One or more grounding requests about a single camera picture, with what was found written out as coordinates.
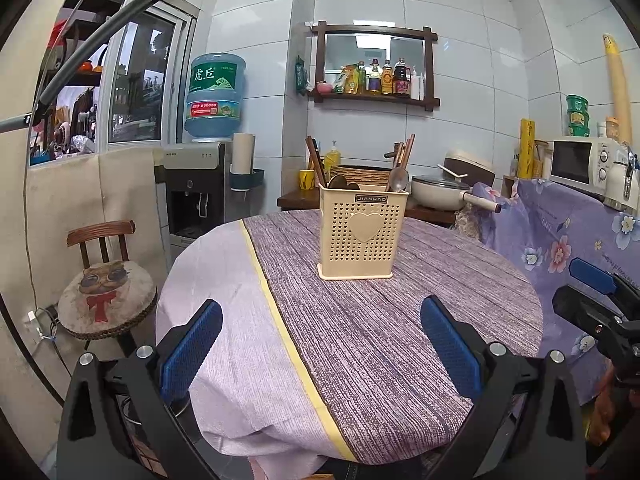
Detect large yellow rolled mat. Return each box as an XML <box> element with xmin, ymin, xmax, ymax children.
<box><xmin>602</xmin><ymin>34</ymin><xmax>634</xmax><ymax>144</ymax></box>

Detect water dispenser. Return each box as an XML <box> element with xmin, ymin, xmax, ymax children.
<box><xmin>162</xmin><ymin>141</ymin><xmax>234</xmax><ymax>249</ymax></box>

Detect blue water jug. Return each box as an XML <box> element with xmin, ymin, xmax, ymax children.
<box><xmin>184</xmin><ymin>53</ymin><xmax>247</xmax><ymax>142</ymax></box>

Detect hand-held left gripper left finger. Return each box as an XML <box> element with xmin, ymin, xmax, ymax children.
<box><xmin>56</xmin><ymin>299</ymin><xmax>225</xmax><ymax>480</ymax></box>

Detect paper towel roll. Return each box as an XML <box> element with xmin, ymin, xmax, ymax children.
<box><xmin>232</xmin><ymin>132</ymin><xmax>256</xmax><ymax>176</ymax></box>

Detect purple floral cloth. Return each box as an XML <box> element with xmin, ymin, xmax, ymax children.
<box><xmin>470</xmin><ymin>178</ymin><xmax>640</xmax><ymax>407</ymax></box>

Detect white power strip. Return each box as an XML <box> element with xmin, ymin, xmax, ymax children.
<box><xmin>27</xmin><ymin>305</ymin><xmax>62</xmax><ymax>339</ymax></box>

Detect blue-grey wall holder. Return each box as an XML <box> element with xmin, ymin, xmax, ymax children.
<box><xmin>229</xmin><ymin>167</ymin><xmax>266</xmax><ymax>192</ymax></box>

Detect black chopstick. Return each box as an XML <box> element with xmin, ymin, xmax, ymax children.
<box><xmin>305</xmin><ymin>135</ymin><xmax>324</xmax><ymax>189</ymax></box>

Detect dark wooden wall shelf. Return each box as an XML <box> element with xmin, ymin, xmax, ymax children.
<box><xmin>306</xmin><ymin>21</ymin><xmax>441</xmax><ymax>108</ymax></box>

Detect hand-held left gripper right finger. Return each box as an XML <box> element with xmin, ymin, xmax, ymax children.
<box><xmin>419</xmin><ymin>294</ymin><xmax>588</xmax><ymax>480</ymax></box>

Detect white microwave oven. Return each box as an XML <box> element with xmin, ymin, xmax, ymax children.
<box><xmin>547</xmin><ymin>136</ymin><xmax>629</xmax><ymax>196</ymax></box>

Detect brown and white rice cooker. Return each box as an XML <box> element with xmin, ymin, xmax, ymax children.
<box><xmin>444</xmin><ymin>149</ymin><xmax>496</xmax><ymax>187</ymax></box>

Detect green instant noodle cups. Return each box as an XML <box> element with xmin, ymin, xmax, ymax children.
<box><xmin>566</xmin><ymin>94</ymin><xmax>591</xmax><ymax>137</ymax></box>

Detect dark soy sauce bottle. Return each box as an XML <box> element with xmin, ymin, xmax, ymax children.
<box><xmin>393</xmin><ymin>57</ymin><xmax>412</xmax><ymax>99</ymax></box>

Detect wooden chair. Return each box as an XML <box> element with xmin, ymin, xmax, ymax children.
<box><xmin>57</xmin><ymin>220</ymin><xmax>159</xmax><ymax>357</ymax></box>

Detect small yellow roll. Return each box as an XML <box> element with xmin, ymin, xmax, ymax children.
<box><xmin>519</xmin><ymin>119</ymin><xmax>535</xmax><ymax>180</ymax></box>

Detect beige fabric panel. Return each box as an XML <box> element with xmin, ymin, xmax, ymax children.
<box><xmin>27</xmin><ymin>150</ymin><xmax>169</xmax><ymax>312</ymax></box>

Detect wicker basket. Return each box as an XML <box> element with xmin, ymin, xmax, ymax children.
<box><xmin>330</xmin><ymin>164</ymin><xmax>401</xmax><ymax>186</ymax></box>

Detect cream perforated utensil holder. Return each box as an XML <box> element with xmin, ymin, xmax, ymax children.
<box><xmin>317</xmin><ymin>182</ymin><xmax>412</xmax><ymax>281</ymax></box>

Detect aluminium frame window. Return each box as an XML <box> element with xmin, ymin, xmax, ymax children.
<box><xmin>102</xmin><ymin>7</ymin><xmax>197</xmax><ymax>149</ymax></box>

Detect cluttered storage rack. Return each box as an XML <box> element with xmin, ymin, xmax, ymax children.
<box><xmin>30</xmin><ymin>0</ymin><xmax>109</xmax><ymax>167</ymax></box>

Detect yellow food packet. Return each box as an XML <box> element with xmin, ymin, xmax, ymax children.
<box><xmin>336</xmin><ymin>65</ymin><xmax>359</xmax><ymax>95</ymax></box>

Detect cream pan with lid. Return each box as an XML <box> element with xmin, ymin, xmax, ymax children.
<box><xmin>411</xmin><ymin>175</ymin><xmax>502</xmax><ymax>214</ymax></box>

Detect all-metal spoon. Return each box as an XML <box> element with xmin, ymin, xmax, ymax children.
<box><xmin>389</xmin><ymin>166</ymin><xmax>411</xmax><ymax>194</ymax></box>

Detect beige wall cloth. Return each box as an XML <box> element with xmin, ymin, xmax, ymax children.
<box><xmin>0</xmin><ymin>0</ymin><xmax>101</xmax><ymax>461</ymax></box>

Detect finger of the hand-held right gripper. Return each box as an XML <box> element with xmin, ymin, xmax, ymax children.
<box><xmin>569</xmin><ymin>257</ymin><xmax>640</xmax><ymax>307</ymax></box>

